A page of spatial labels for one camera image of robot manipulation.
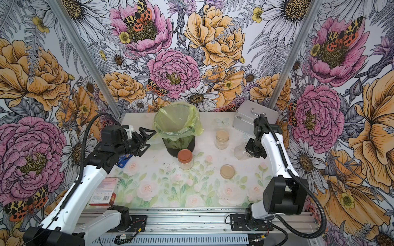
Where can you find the glass jar beige lid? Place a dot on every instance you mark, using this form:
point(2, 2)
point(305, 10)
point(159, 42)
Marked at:
point(222, 139)
point(240, 152)

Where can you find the silver metal case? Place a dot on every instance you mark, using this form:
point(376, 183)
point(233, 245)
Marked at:
point(247, 112)

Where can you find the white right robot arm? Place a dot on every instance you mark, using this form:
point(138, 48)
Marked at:
point(283, 194)

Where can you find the black mesh waste bin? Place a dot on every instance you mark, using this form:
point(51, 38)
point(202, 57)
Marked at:
point(175, 146)

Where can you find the pink red packet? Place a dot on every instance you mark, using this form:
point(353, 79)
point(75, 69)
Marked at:
point(106, 193)

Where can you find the green plastic bin liner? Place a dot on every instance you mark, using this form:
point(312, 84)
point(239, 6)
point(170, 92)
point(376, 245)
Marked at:
point(178, 120)

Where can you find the glass jar orange lid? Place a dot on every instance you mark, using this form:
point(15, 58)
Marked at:
point(185, 158)

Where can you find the aluminium frame post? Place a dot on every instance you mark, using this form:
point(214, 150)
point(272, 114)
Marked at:
point(71, 31)
point(299, 40)

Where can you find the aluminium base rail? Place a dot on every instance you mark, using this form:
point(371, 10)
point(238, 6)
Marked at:
point(184, 227)

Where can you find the blue snack packet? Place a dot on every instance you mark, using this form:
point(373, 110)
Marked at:
point(123, 160)

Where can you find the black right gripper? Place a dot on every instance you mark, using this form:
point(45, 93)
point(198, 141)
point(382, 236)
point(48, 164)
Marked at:
point(249, 147)

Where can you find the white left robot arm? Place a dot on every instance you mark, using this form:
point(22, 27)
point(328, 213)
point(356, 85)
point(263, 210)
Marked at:
point(59, 228)

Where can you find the aluminium frame post left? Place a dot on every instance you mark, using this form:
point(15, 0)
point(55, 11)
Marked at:
point(71, 31)

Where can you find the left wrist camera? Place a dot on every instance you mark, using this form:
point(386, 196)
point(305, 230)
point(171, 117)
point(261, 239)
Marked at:
point(129, 130)

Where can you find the aluminium frame post right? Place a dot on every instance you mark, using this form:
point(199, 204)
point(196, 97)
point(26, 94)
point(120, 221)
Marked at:
point(299, 40)

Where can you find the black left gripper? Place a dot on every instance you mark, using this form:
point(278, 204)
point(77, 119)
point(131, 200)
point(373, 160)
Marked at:
point(140, 142)

